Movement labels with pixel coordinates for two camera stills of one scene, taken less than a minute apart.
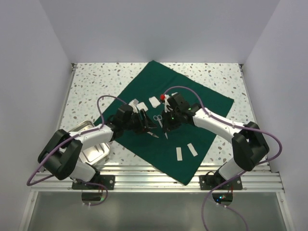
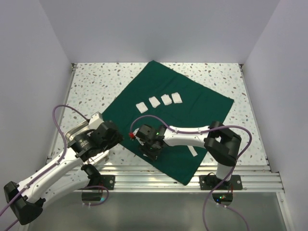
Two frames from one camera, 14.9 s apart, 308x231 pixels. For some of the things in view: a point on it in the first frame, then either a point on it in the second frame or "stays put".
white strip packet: x=192 y=149 stays put
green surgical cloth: x=177 y=151 stays put
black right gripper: x=167 y=125 → x=152 y=155
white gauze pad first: x=142 y=106 stays put
